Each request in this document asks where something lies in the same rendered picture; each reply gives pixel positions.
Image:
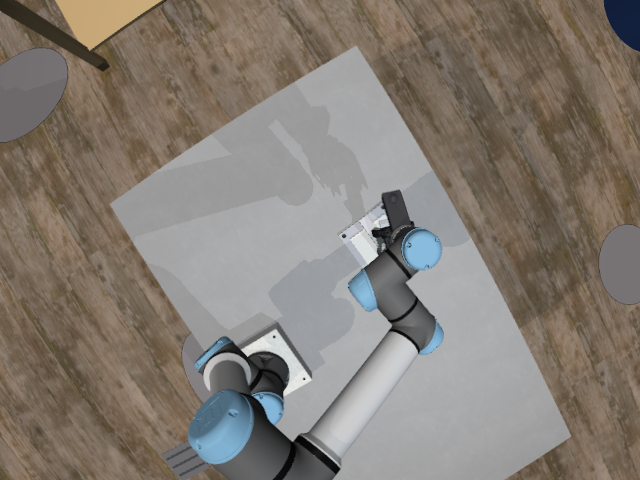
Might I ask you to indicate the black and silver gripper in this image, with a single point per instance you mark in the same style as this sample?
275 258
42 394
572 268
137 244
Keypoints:
382 236

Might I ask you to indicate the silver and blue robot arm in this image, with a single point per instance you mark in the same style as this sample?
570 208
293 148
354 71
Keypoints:
231 430

